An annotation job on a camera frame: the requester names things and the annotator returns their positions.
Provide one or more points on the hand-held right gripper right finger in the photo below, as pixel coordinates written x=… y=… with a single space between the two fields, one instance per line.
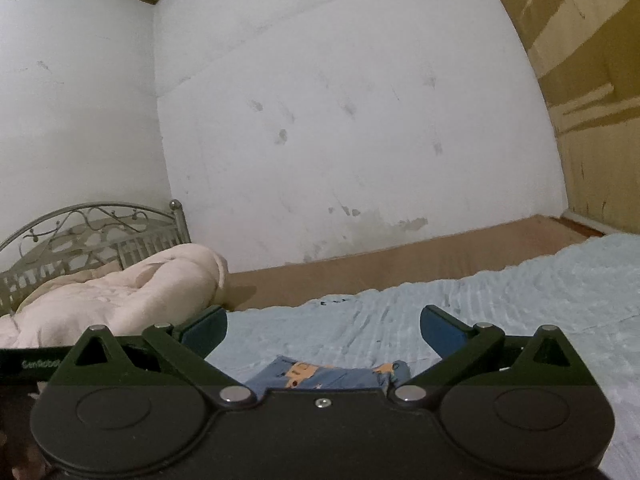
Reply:
x=440 y=332

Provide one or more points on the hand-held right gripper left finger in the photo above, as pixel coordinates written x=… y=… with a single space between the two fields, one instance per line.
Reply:
x=205 y=332

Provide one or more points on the blue vehicle print pants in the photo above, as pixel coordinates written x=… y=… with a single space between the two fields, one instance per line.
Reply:
x=325 y=377

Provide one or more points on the cream comforter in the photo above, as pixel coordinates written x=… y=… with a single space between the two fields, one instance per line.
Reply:
x=125 y=295

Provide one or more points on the light blue blanket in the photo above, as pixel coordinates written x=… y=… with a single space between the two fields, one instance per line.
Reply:
x=525 y=300

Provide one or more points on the grey metal headboard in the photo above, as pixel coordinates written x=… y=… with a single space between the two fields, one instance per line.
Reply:
x=100 y=232

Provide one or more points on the cardboard wall panel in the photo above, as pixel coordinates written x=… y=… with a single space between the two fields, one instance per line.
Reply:
x=595 y=85

